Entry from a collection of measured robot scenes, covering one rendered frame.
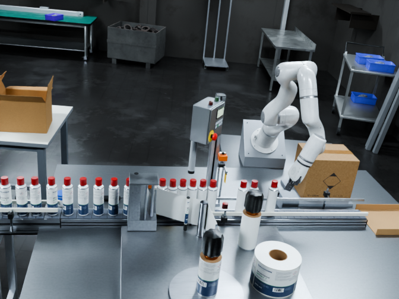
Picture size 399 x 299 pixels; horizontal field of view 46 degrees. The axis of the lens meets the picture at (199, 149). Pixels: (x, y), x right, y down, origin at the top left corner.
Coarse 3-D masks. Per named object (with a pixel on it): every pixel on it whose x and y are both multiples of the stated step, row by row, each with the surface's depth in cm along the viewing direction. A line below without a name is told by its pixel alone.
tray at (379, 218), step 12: (360, 204) 279; (372, 204) 280; (384, 204) 281; (396, 204) 283; (372, 216) 274; (384, 216) 276; (396, 216) 277; (372, 228) 262; (384, 228) 263; (396, 228) 257
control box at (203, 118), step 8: (200, 104) 229; (216, 104) 231; (192, 112) 230; (200, 112) 228; (208, 112) 225; (216, 112) 231; (192, 120) 231; (200, 120) 229; (208, 120) 227; (216, 120) 234; (192, 128) 233; (200, 128) 231; (208, 128) 229; (192, 136) 234; (200, 136) 232; (208, 136) 231
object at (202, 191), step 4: (200, 180) 241; (204, 180) 241; (200, 184) 242; (204, 184) 241; (200, 188) 242; (204, 188) 242; (200, 192) 242; (204, 192) 242; (200, 196) 243; (204, 196) 243; (204, 200) 244
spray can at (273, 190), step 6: (276, 180) 249; (270, 186) 250; (276, 186) 248; (270, 192) 249; (276, 192) 249; (270, 198) 250; (276, 198) 251; (270, 204) 252; (270, 210) 253; (270, 216) 254
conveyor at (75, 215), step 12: (72, 216) 237; (108, 216) 240; (120, 216) 241; (156, 216) 244; (216, 216) 250; (228, 216) 251; (264, 216) 254; (276, 216) 255; (288, 216) 257; (300, 216) 258; (312, 216) 259; (324, 216) 260; (336, 216) 261; (348, 216) 263; (360, 216) 264
